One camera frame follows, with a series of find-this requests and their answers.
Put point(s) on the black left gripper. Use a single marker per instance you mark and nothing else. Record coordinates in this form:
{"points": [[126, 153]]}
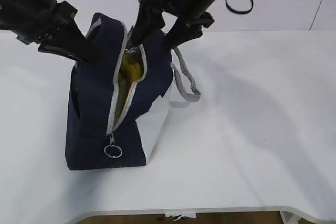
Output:
{"points": [[50, 24]]}

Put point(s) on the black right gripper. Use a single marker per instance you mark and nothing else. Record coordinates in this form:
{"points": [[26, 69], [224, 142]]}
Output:
{"points": [[191, 16]]}

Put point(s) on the navy blue lunch bag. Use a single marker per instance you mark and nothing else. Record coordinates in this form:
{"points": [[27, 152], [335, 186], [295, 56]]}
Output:
{"points": [[95, 139]]}

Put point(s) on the green lidded glass container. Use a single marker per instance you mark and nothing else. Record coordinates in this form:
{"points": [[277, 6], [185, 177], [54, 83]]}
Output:
{"points": [[127, 83]]}

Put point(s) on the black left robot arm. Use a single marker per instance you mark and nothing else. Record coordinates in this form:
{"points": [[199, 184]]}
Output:
{"points": [[49, 24]]}

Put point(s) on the white tape under table edge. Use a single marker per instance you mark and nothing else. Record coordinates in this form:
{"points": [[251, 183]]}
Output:
{"points": [[179, 215]]}

